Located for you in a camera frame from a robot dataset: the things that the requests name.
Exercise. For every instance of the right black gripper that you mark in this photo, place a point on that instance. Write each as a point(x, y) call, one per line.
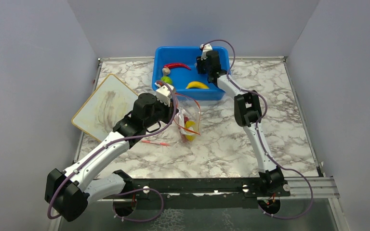
point(199, 63)

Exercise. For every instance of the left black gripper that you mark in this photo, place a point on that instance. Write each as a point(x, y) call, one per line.
point(170, 111)

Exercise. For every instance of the clear zip bag orange zipper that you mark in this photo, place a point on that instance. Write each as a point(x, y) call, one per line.
point(188, 109)

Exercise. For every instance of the yellow green starfruit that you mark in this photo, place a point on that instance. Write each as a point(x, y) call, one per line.
point(191, 129)

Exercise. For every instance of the purple grape bunch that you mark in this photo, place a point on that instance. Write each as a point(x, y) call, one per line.
point(182, 134)

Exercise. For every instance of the red chili pepper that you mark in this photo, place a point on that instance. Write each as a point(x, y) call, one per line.
point(176, 65)

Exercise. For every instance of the garlic bulb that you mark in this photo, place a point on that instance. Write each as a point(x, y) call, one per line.
point(166, 71)

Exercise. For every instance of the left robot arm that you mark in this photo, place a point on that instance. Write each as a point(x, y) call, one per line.
point(68, 192)

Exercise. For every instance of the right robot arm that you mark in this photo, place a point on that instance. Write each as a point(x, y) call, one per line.
point(248, 115)

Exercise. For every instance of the yellow banana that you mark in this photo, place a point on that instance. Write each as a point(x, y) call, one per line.
point(196, 85)

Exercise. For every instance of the red pen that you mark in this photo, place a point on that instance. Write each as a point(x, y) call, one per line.
point(155, 143)

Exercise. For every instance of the green lime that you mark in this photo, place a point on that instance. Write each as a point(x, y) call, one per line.
point(167, 80)

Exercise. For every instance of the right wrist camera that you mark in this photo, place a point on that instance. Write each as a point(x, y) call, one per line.
point(206, 49)

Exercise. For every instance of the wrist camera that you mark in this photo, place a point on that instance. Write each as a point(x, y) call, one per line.
point(206, 49)
point(164, 91)

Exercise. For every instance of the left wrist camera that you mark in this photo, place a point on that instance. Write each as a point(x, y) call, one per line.
point(164, 91)

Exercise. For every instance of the white board with wooden frame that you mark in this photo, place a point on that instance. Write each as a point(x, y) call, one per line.
point(107, 105)

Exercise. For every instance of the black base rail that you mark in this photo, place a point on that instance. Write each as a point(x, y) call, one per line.
point(197, 193)

